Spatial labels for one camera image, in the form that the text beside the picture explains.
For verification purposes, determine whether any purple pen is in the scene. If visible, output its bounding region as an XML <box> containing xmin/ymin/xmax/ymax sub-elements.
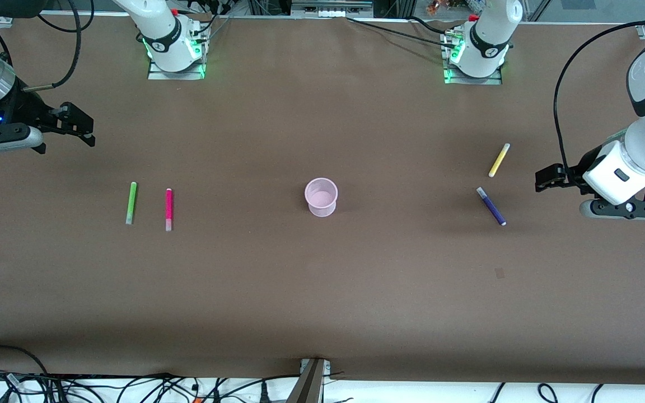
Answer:
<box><xmin>476</xmin><ymin>186</ymin><xmax>507</xmax><ymax>227</ymax></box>

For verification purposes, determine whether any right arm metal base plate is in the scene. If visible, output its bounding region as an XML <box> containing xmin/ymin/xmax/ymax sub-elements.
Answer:
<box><xmin>147</xmin><ymin>55</ymin><xmax>207</xmax><ymax>81</ymax></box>

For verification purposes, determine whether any pink pen holder cup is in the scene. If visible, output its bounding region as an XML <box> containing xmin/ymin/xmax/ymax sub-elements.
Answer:
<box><xmin>305</xmin><ymin>177</ymin><xmax>339</xmax><ymax>218</ymax></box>

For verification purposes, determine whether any thick black looped cable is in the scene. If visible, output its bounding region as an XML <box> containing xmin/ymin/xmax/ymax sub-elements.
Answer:
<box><xmin>0</xmin><ymin>345</ymin><xmax>50</xmax><ymax>387</ymax></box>

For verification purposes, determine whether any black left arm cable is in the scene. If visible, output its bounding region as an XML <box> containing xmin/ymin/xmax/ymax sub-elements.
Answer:
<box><xmin>553</xmin><ymin>20</ymin><xmax>645</xmax><ymax>181</ymax></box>

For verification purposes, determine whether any black cable on table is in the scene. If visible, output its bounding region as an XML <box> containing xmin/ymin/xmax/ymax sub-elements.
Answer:
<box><xmin>346</xmin><ymin>16</ymin><xmax>459</xmax><ymax>46</ymax></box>

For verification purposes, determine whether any black cable tangle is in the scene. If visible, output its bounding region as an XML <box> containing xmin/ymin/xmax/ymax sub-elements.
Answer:
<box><xmin>0</xmin><ymin>371</ymin><xmax>302</xmax><ymax>403</ymax></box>

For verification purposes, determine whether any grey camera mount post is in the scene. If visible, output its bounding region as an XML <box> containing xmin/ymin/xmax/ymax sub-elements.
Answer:
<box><xmin>286</xmin><ymin>358</ymin><xmax>332</xmax><ymax>403</ymax></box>

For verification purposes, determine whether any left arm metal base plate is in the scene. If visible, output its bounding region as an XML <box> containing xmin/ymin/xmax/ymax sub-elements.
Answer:
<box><xmin>443</xmin><ymin>60</ymin><xmax>503</xmax><ymax>86</ymax></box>

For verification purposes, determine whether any yellow pen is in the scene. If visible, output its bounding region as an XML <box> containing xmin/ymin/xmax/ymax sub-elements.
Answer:
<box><xmin>488</xmin><ymin>143</ymin><xmax>511</xmax><ymax>179</ymax></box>

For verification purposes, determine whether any grey power strip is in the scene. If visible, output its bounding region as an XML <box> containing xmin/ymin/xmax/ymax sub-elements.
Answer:
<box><xmin>291</xmin><ymin>0</ymin><xmax>374</xmax><ymax>18</ymax></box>

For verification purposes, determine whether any green pen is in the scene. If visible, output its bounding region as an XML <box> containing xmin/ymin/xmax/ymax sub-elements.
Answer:
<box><xmin>125</xmin><ymin>181</ymin><xmax>138</xmax><ymax>226</ymax></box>

